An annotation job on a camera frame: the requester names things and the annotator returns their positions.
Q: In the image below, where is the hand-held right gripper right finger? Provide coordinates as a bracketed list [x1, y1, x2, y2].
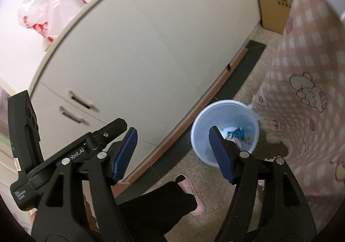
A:
[209, 126, 317, 242]

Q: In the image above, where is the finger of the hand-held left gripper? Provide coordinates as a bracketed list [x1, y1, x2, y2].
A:
[86, 117, 128, 151]

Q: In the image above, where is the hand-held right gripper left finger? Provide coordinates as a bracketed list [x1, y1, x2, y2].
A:
[31, 127, 139, 242]

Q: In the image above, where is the blue snack packet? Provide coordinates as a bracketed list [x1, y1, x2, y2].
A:
[226, 127, 246, 141]

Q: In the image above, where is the blue plastic bin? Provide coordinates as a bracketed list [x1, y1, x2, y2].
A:
[190, 100, 260, 168]

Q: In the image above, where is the pink slipper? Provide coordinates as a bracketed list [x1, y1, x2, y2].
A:
[175, 174, 205, 215]

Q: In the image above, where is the person's black trouser leg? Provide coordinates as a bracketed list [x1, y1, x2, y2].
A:
[119, 181, 198, 242]

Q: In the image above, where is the white low cabinet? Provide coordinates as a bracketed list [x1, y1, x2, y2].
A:
[28, 0, 263, 186]

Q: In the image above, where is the pink checked cartoon tablecloth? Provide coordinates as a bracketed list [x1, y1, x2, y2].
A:
[248, 0, 345, 210]

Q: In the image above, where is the white plastic bag red print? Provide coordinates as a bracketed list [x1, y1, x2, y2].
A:
[17, 0, 88, 51]

